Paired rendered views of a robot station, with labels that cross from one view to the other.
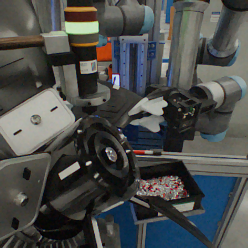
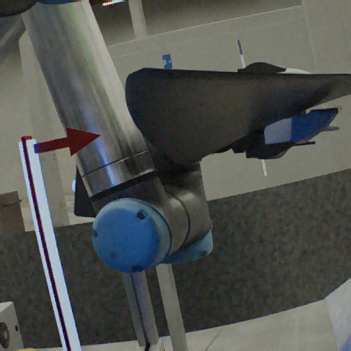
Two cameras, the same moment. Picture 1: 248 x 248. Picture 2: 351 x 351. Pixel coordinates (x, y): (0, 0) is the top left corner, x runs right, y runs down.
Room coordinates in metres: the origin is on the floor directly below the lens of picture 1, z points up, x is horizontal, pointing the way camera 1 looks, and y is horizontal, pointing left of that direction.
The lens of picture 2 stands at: (0.55, 0.65, 1.17)
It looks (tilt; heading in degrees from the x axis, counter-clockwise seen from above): 3 degrees down; 269
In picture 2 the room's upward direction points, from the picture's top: 11 degrees counter-clockwise
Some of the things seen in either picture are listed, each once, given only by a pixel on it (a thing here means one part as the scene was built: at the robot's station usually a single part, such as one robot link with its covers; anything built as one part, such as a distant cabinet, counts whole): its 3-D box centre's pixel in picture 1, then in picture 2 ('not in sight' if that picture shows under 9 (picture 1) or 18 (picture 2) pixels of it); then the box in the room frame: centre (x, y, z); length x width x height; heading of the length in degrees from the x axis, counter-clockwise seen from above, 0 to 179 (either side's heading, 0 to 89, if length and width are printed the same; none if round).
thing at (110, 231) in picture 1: (109, 226); not in sight; (0.27, 0.03, 0.96); 0.02 x 0.02 x 0.06
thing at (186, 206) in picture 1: (161, 187); not in sight; (0.49, -0.13, 0.85); 0.22 x 0.17 x 0.07; 101
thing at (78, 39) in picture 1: (82, 36); not in sight; (0.31, 0.06, 1.35); 0.04 x 0.04 x 0.01
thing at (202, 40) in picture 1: (188, 49); not in sight; (0.98, -0.29, 1.20); 0.13 x 0.12 x 0.14; 71
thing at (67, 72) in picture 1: (79, 68); not in sight; (0.30, 0.07, 1.31); 0.09 x 0.07 x 0.10; 120
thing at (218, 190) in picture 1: (138, 216); not in sight; (0.66, -0.07, 0.45); 0.82 x 0.02 x 0.66; 85
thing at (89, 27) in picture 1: (82, 26); not in sight; (0.31, 0.06, 1.36); 0.04 x 0.04 x 0.01
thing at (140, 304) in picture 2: not in sight; (135, 284); (0.62, -0.50, 0.96); 0.03 x 0.03 x 0.20; 85
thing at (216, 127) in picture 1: (209, 120); (172, 215); (0.55, -0.26, 1.08); 0.11 x 0.08 x 0.11; 71
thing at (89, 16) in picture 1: (81, 15); not in sight; (0.31, 0.06, 1.38); 0.04 x 0.04 x 0.01
